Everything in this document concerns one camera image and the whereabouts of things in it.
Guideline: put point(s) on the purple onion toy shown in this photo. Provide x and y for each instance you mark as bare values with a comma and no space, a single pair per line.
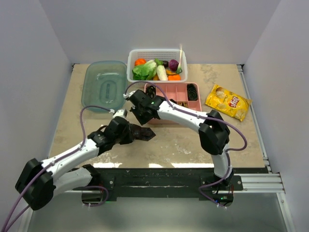
173,65

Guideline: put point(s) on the orange pumpkin toy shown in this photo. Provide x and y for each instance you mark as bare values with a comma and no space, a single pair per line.
140,61

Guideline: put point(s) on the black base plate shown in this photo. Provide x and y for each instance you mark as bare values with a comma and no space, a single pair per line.
163,183

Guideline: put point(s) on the rolled black tie right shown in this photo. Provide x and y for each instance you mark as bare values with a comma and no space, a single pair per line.
192,93

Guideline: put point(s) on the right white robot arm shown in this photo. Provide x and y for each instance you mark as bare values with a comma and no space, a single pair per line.
212,130

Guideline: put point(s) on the dark patterned necktie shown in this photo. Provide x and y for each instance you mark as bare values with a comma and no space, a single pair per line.
141,133

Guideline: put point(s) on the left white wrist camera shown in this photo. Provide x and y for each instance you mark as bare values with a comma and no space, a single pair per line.
119,113

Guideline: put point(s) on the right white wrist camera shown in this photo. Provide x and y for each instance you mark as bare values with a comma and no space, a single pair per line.
128,95

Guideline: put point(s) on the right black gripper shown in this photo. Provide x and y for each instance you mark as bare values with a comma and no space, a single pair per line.
141,121

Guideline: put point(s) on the rolled yellow tie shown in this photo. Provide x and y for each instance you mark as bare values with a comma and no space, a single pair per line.
183,104

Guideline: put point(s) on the dark eggplant toy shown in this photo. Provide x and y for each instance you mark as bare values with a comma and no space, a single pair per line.
165,64

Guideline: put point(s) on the green lettuce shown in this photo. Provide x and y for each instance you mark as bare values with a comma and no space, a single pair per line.
145,71

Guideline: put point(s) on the white daikon radish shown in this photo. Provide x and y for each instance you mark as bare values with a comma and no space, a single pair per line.
161,73

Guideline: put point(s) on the rolled black tie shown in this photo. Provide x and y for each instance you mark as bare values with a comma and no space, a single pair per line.
192,93
151,91

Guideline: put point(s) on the yellow chips bag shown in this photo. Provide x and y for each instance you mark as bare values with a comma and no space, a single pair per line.
228,102

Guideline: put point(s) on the teal transparent container lid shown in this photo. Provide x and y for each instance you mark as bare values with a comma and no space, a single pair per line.
104,85

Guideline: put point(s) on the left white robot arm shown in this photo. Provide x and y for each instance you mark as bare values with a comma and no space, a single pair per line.
37,182

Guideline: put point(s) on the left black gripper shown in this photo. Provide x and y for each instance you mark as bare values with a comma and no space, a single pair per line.
130,137

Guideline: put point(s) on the green onion stalk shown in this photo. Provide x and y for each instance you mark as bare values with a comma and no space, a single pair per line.
179,68

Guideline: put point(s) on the rolled black tie left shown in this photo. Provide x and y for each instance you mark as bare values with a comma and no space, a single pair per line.
151,91

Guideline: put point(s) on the pink divided organizer tray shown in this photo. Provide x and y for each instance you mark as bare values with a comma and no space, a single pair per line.
178,93

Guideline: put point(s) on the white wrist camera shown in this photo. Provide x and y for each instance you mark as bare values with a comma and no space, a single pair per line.
119,113
128,95

